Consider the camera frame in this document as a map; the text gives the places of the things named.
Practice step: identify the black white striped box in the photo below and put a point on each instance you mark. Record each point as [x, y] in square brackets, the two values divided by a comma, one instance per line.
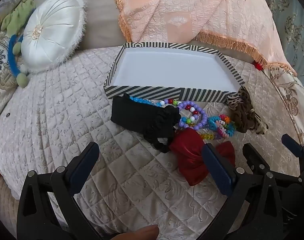
[167, 67]

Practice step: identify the cream floral fabric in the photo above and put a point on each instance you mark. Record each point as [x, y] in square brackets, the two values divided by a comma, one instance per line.
[289, 97]

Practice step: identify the peach fringed blanket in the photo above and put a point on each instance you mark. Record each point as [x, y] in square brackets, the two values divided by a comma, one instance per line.
[179, 10]

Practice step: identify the small red thing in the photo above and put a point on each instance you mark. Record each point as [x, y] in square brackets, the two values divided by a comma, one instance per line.
[257, 65]

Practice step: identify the person's left hand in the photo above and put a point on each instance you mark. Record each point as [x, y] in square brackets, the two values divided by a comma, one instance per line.
[137, 233]

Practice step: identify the white round satin pillow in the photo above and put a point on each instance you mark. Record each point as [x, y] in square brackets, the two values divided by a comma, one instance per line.
[52, 30]

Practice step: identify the green plush toy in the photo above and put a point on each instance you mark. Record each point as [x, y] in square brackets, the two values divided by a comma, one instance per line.
[17, 17]

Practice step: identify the leopard print bow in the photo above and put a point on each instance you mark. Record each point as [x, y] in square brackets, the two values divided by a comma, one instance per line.
[235, 97]

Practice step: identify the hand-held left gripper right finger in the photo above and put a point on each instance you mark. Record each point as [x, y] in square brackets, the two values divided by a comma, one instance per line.
[216, 170]

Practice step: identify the red satin bow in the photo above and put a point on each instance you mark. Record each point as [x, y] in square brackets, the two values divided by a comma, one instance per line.
[189, 150]

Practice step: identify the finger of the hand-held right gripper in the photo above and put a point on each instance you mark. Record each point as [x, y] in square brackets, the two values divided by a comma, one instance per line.
[291, 143]
[253, 157]

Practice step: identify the brown scrunchie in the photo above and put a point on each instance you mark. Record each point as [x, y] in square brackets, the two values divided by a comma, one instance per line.
[244, 117]

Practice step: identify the cream quilted bedcover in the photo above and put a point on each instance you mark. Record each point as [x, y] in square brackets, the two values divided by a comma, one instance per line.
[67, 105]

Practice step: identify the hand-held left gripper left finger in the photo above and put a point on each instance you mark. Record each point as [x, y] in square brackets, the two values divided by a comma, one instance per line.
[83, 167]

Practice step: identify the teal floral curtain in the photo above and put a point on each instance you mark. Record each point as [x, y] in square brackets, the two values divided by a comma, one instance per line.
[291, 30]

